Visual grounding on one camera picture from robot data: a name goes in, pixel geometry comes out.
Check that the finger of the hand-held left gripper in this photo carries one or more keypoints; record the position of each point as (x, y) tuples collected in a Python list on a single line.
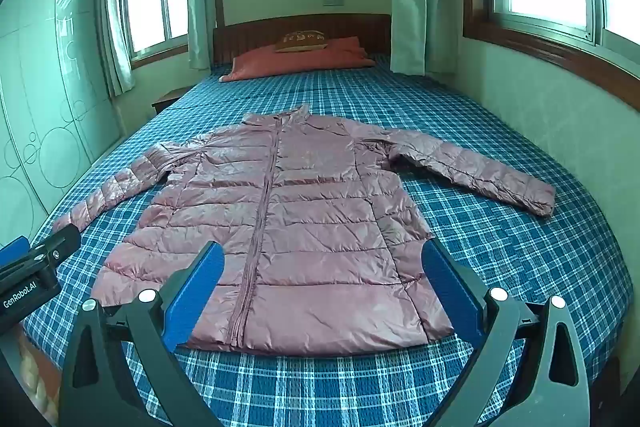
[(60, 247), (12, 251)]

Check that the wooden nightstand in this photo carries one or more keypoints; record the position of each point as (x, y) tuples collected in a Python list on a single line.
[(167, 102)]

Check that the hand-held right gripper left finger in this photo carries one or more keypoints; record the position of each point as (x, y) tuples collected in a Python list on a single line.
[(196, 292)]

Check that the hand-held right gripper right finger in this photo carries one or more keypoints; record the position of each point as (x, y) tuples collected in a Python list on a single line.
[(450, 292)]

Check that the white wall socket plate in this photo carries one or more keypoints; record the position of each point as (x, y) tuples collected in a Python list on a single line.
[(333, 0)]

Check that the pink puffer jacket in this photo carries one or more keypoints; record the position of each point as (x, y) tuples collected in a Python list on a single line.
[(310, 217)]

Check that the brown embroidered cushion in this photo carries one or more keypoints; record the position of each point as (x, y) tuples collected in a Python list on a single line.
[(302, 39)]

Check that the wardrobe with circle pattern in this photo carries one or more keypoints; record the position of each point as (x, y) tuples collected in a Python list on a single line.
[(45, 107)]

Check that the wooden headboard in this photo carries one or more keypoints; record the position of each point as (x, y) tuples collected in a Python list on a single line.
[(250, 37)]

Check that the red pillow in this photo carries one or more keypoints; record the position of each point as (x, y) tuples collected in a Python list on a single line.
[(300, 64)]

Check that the blue plaid bedsheet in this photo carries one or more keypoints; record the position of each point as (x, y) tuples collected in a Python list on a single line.
[(500, 257)]

